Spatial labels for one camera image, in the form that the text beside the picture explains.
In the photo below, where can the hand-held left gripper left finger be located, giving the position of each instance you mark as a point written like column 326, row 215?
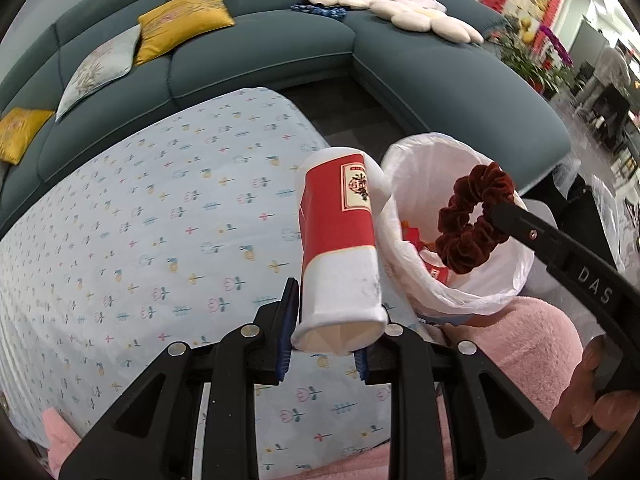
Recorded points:
column 286, row 340

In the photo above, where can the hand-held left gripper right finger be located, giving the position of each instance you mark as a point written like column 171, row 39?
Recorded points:
column 362, row 365

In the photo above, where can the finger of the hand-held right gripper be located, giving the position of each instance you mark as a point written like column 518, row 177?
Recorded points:
column 525, row 232

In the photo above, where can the bin with white plastic liner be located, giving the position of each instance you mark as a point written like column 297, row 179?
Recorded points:
column 495, row 280

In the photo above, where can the dark red velvet scrunchie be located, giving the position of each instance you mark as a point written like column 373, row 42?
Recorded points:
column 450, row 220

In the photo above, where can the crushed wide paper cup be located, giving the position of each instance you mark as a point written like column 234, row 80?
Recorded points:
column 432, row 266

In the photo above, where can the red and white paper cup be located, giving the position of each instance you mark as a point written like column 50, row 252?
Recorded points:
column 340, row 240

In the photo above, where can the person's right hand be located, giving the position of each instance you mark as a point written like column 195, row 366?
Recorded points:
column 600, row 410

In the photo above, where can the person's pink fluffy clothing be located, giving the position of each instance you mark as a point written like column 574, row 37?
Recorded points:
column 525, row 340

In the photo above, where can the potted green plants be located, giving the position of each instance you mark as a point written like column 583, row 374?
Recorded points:
column 530, row 60

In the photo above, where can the floral light blue tablecloth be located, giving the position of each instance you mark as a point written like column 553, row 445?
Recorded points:
column 150, row 220

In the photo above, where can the teal sofa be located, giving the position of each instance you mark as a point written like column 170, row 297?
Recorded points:
column 250, row 65

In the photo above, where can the blue patterned scrunchie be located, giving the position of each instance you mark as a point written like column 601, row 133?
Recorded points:
column 317, row 11

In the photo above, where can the pale blue embroidered cushion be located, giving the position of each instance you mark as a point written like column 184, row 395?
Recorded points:
column 97, row 72

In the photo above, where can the yellow cushion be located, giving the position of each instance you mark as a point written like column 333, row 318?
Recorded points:
column 182, row 22
column 17, row 132

